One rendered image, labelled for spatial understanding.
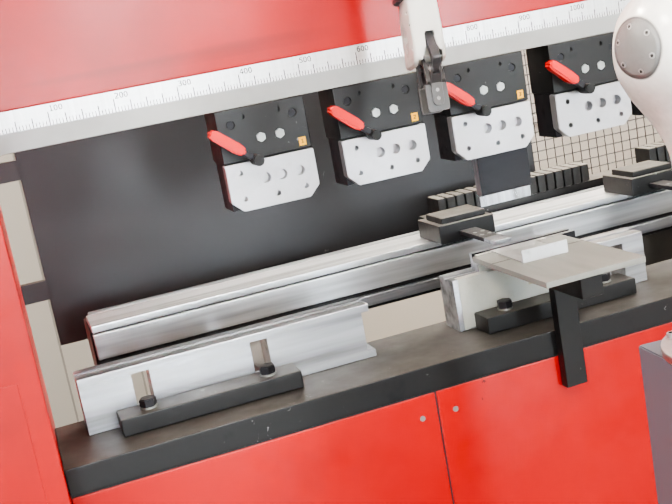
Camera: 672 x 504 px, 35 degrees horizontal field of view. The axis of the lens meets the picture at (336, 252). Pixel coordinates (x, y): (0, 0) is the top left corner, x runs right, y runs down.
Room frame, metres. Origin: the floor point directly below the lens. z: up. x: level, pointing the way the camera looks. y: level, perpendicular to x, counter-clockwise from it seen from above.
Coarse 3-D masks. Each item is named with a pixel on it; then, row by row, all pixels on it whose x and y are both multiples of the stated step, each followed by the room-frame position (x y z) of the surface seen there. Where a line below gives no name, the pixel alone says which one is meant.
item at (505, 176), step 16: (480, 160) 1.86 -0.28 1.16; (496, 160) 1.87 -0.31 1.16; (512, 160) 1.88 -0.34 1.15; (528, 160) 1.89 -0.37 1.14; (480, 176) 1.86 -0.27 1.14; (496, 176) 1.87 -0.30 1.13; (512, 176) 1.88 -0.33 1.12; (528, 176) 1.89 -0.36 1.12; (480, 192) 1.86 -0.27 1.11; (496, 192) 1.87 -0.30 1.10; (512, 192) 1.89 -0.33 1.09; (528, 192) 1.89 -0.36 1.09
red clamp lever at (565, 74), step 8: (552, 64) 1.83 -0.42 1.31; (560, 64) 1.84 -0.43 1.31; (552, 72) 1.84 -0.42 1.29; (560, 72) 1.83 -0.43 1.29; (568, 72) 1.84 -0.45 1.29; (568, 80) 1.84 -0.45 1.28; (576, 80) 1.84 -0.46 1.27; (576, 88) 1.88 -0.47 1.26; (584, 88) 1.85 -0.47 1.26; (592, 88) 1.84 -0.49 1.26
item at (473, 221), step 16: (464, 208) 2.12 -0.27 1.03; (480, 208) 2.09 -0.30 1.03; (432, 224) 2.08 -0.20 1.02; (448, 224) 2.05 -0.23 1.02; (464, 224) 2.06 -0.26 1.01; (480, 224) 2.07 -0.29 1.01; (432, 240) 2.08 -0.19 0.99; (448, 240) 2.05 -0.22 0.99; (480, 240) 1.97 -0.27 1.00; (496, 240) 1.91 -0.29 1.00
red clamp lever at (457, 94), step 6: (450, 84) 1.78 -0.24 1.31; (450, 90) 1.77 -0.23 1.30; (456, 90) 1.78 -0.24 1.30; (462, 90) 1.78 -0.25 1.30; (450, 96) 1.79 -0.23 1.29; (456, 96) 1.78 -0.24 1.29; (462, 96) 1.78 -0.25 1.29; (468, 96) 1.78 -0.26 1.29; (462, 102) 1.78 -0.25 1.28; (468, 102) 1.78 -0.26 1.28; (474, 102) 1.79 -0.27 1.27; (474, 108) 1.80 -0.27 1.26; (480, 108) 1.79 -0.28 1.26; (486, 108) 1.79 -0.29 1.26; (480, 114) 1.80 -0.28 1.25; (486, 114) 1.79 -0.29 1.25
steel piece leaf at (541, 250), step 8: (520, 248) 1.83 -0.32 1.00; (528, 248) 1.82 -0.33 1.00; (536, 248) 1.74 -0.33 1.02; (544, 248) 1.74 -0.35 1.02; (552, 248) 1.75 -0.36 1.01; (560, 248) 1.75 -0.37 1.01; (512, 256) 1.78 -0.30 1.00; (520, 256) 1.77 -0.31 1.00; (528, 256) 1.73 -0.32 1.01; (536, 256) 1.74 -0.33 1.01; (544, 256) 1.74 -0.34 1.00
